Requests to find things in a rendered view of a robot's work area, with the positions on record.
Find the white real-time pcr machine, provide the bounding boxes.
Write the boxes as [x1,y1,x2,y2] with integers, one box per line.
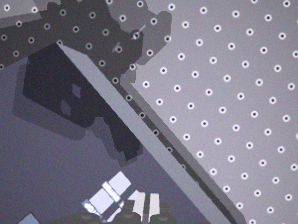
[0,42,231,224]

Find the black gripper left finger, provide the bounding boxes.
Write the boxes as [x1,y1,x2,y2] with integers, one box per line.
[40,192,148,224]

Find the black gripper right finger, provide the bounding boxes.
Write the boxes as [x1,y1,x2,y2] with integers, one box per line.
[145,193,177,224]

